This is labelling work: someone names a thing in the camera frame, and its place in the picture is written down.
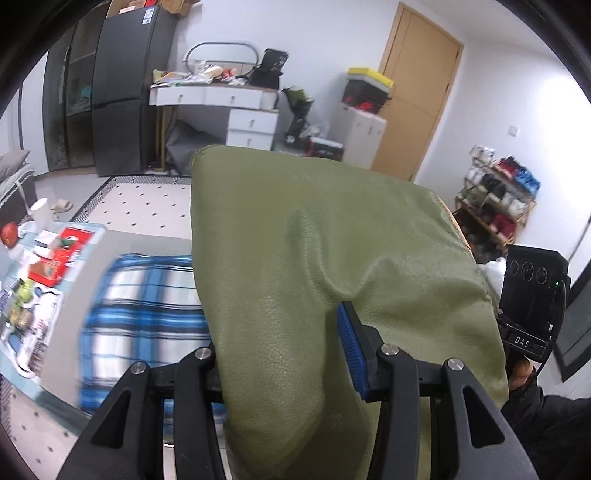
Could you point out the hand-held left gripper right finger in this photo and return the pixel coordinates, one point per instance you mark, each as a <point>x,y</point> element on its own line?
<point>351,350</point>

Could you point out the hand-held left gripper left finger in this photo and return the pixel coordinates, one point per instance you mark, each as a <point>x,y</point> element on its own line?
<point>198,369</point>

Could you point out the olive and yellow jacket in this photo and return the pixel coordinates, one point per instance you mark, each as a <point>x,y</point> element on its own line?
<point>323,254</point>

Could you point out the person's right forearm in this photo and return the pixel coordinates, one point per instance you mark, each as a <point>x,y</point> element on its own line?
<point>549,429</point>

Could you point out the person's right hand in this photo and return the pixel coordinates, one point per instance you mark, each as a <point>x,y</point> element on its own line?
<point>521,374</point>

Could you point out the white fluffy blanket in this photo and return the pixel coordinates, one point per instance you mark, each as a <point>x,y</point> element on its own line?
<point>496,277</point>

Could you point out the blue plaid cloth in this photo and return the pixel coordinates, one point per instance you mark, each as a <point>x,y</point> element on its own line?
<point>147,300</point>

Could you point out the wooden shoe rack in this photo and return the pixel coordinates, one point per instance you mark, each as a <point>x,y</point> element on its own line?
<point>494,207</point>

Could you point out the light blue coffee table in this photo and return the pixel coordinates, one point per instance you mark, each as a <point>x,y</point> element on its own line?
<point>69,323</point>

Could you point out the white dotted rug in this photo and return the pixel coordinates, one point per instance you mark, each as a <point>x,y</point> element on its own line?
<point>138,207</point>

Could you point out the red flat box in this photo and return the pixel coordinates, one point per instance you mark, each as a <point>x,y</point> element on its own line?
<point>60,258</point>

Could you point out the black and red box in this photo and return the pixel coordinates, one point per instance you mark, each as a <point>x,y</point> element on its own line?
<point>325,147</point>

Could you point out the beige slipper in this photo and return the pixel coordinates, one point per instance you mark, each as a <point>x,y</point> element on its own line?
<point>61,206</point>

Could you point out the white cabinet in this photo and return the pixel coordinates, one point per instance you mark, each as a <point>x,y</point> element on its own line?
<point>362,134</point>

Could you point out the white cup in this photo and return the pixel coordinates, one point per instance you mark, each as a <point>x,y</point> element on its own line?
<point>40,212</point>

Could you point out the wooden door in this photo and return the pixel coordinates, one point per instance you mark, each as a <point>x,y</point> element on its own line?
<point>415,92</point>

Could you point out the grey bag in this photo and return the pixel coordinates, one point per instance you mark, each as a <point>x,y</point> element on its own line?
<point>194,141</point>

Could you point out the red apple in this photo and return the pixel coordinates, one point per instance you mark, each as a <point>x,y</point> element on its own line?
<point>9,233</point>

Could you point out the white desk with drawers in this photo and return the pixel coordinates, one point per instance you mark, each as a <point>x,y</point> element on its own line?
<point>251,122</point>

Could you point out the green and black bag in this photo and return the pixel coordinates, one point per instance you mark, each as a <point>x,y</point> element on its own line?
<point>300,99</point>

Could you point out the stacked shoe boxes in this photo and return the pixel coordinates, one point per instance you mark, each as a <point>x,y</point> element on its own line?
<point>367,87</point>

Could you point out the dark grey refrigerator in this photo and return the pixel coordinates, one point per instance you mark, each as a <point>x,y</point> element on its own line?
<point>124,92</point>

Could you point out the pile of desk clutter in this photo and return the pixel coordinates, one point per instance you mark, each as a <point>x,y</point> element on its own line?
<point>203,76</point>

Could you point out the dark glass display cabinet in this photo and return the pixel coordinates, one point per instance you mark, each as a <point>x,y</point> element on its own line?
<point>74,92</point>

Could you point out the open cardboard box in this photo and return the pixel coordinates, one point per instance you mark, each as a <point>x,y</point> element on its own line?
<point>152,7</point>

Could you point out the curved metal frame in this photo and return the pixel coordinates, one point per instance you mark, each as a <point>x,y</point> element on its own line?
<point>221,44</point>

